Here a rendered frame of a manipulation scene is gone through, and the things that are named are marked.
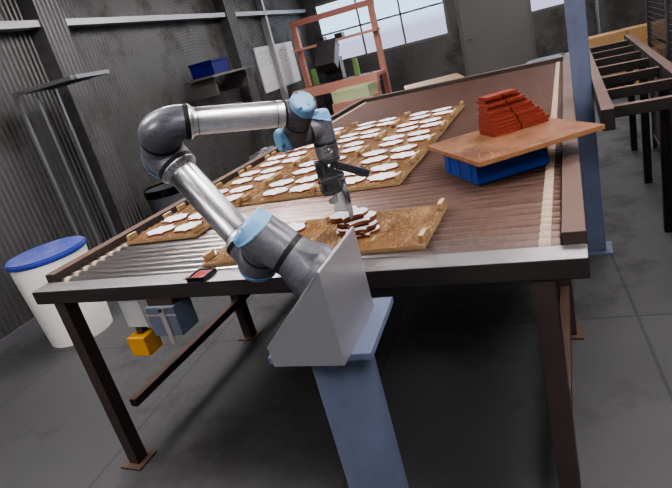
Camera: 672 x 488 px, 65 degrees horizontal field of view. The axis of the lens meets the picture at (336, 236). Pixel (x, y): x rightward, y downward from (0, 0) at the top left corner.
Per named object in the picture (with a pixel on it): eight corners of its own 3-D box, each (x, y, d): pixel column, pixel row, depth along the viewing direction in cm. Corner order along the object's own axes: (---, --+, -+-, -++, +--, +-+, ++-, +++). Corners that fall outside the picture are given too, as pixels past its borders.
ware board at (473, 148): (605, 128, 193) (605, 124, 192) (479, 167, 187) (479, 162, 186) (529, 119, 240) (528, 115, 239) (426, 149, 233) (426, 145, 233)
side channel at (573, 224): (589, 263, 139) (586, 230, 135) (564, 265, 141) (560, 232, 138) (571, 66, 479) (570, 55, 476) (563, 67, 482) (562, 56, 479)
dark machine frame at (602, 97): (715, 321, 237) (712, 91, 203) (618, 323, 253) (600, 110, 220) (637, 148, 488) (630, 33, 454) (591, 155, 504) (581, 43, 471)
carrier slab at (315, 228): (302, 259, 175) (301, 255, 174) (202, 267, 192) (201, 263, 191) (339, 220, 204) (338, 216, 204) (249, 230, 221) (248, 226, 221)
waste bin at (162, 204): (180, 233, 609) (161, 181, 589) (217, 228, 592) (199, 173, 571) (155, 252, 565) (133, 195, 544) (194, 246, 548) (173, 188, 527)
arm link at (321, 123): (298, 114, 168) (321, 107, 172) (307, 147, 172) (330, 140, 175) (309, 113, 161) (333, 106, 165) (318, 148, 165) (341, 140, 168)
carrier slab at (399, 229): (425, 249, 157) (424, 244, 157) (304, 258, 175) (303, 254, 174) (447, 207, 186) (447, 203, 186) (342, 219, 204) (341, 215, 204)
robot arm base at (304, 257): (323, 263, 124) (289, 239, 124) (294, 308, 130) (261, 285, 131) (341, 241, 137) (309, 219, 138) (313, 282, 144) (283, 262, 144)
